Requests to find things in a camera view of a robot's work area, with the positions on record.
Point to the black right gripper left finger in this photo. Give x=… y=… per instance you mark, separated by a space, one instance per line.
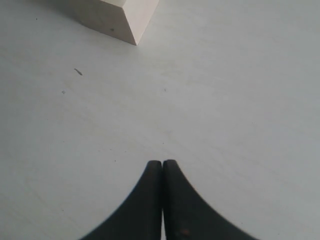
x=139 y=217

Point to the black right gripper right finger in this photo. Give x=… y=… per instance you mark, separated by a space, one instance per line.
x=187 y=216

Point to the large pale wooden cube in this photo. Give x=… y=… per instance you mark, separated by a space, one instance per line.
x=125 y=20

